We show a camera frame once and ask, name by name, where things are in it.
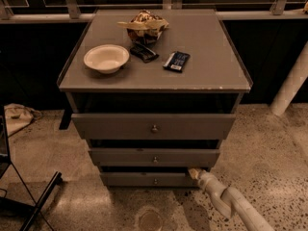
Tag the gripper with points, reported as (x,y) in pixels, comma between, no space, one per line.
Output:
(203,178)

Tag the grey bottom drawer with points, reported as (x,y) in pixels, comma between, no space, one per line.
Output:
(138,179)

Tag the grey drawer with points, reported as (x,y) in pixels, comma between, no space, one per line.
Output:
(153,126)
(138,179)
(153,157)

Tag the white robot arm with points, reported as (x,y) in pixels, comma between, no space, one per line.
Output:
(229,201)

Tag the grey middle drawer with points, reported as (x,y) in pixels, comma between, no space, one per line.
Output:
(153,157)

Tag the grey drawer cabinet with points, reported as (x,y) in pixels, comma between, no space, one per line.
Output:
(212,82)

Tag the grey top drawer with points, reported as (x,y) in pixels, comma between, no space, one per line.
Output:
(153,126)

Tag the black snack bar wrapper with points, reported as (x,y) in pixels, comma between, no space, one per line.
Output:
(144,53)

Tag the white paper bowl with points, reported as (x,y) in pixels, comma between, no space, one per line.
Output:
(106,58)

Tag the white diagonal pole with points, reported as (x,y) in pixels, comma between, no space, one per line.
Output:
(293,82)

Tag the crumpled chip bag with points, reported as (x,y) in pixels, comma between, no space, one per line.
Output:
(145,28)

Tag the beige cloth bag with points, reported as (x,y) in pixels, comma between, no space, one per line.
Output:
(19,116)

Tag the metal window rail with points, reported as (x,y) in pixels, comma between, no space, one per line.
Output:
(56,11)

